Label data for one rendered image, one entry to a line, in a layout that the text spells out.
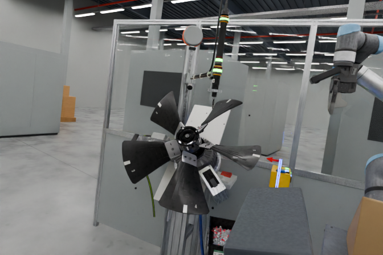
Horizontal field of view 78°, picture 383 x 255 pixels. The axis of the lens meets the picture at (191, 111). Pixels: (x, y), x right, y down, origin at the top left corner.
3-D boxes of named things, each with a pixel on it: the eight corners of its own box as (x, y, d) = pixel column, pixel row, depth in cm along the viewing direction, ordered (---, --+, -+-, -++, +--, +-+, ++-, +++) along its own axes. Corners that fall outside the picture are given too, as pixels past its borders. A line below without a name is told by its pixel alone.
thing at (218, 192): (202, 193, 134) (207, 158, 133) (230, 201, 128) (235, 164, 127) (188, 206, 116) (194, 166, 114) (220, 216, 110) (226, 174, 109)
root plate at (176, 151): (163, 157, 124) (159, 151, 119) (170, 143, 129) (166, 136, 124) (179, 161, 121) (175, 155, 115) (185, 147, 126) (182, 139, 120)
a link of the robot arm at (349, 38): (367, 24, 93) (349, 20, 91) (363, 53, 93) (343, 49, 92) (351, 29, 101) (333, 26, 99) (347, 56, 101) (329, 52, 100)
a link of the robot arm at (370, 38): (362, 52, 107) (341, 48, 105) (383, 32, 98) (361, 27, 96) (369, 65, 103) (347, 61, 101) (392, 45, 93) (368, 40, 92)
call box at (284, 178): (270, 181, 144) (272, 164, 143) (288, 185, 140) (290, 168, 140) (268, 189, 129) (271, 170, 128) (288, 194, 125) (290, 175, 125)
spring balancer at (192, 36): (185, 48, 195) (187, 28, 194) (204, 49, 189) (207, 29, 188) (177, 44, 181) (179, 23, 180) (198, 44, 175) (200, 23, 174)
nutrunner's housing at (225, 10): (208, 96, 119) (221, 3, 116) (216, 97, 120) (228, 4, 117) (211, 96, 115) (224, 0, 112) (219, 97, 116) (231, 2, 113)
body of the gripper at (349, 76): (355, 93, 92) (360, 62, 92) (330, 91, 95) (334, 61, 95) (350, 94, 99) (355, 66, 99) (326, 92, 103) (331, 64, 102)
